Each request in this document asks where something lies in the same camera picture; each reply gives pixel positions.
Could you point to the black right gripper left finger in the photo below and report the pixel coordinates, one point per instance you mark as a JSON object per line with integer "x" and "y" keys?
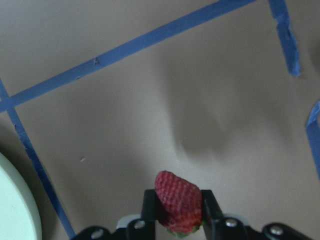
{"x": 150, "y": 206}

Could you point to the light green plate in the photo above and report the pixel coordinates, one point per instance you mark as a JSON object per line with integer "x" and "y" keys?
{"x": 19, "y": 214}

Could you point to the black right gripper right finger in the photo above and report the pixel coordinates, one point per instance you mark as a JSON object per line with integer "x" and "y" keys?
{"x": 211, "y": 212}

